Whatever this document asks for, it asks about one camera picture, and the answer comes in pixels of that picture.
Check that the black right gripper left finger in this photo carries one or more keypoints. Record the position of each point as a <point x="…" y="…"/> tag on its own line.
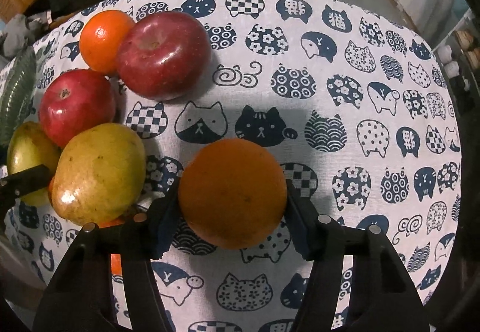
<point x="79" y="296"/>

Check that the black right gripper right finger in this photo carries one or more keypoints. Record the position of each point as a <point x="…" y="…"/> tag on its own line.
<point x="383" y="296"/>

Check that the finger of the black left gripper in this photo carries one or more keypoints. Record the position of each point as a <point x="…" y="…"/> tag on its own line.
<point x="23" y="183"/>

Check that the small orange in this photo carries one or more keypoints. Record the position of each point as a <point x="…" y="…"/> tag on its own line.
<point x="113" y="229"/>

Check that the bright red apple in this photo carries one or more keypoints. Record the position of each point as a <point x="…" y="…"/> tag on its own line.
<point x="76" y="101"/>

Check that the small tangerine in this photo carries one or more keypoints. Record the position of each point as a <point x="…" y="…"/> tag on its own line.
<point x="101" y="38"/>

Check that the large orange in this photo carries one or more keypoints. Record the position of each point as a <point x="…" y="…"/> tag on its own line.
<point x="233" y="193"/>

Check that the dark red apple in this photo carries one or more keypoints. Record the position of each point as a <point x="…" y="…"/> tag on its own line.
<point x="164" y="55"/>

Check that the green glass bowl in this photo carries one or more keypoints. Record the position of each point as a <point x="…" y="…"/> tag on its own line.
<point x="17" y="94"/>

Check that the cat pattern tablecloth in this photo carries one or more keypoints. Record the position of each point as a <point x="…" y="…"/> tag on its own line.
<point x="353" y="107"/>

